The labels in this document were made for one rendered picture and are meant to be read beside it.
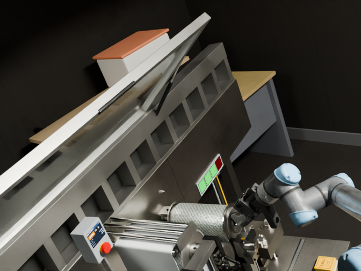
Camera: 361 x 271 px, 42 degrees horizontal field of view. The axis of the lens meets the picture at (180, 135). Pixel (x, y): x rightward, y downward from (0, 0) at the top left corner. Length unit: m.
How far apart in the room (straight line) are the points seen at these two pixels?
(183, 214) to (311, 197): 0.56
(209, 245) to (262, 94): 2.82
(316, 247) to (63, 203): 1.10
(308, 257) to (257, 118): 2.19
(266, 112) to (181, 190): 2.23
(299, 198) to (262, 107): 2.69
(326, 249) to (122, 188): 0.89
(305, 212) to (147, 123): 0.75
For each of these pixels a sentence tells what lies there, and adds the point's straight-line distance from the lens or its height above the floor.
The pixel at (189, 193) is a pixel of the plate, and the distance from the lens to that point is 2.13.
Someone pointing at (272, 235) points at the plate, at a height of 1.03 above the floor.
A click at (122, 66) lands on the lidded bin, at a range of 3.59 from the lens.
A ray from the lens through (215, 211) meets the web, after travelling 1.79.
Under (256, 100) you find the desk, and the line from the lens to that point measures 4.09.
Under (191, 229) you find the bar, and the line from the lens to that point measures 1.53.
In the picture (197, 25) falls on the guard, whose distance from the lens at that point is 1.56.
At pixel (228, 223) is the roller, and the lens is 1.76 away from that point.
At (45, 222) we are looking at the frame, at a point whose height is 1.63.
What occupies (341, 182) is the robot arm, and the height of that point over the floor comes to 1.44.
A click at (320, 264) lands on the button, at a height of 0.92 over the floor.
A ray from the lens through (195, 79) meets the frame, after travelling 2.22.
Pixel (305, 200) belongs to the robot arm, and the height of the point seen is 1.43.
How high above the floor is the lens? 2.33
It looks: 24 degrees down
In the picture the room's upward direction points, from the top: 22 degrees counter-clockwise
